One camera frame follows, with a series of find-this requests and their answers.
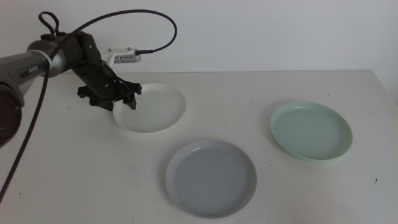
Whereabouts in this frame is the white shallow bowl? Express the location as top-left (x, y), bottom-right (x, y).
top-left (113, 82), bottom-right (188, 134)

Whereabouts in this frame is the grey shallow bowl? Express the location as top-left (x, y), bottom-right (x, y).
top-left (165, 139), bottom-right (257, 219)

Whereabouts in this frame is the pale green shallow bowl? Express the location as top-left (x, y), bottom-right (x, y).
top-left (269, 100), bottom-right (353, 162)

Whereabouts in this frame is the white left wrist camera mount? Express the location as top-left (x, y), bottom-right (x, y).
top-left (99, 47), bottom-right (137, 68)

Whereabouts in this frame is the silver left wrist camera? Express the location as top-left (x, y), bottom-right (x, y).
top-left (113, 53), bottom-right (142, 65)

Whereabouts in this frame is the thin black cable loop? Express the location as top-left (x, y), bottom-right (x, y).
top-left (38, 11), bottom-right (67, 40)

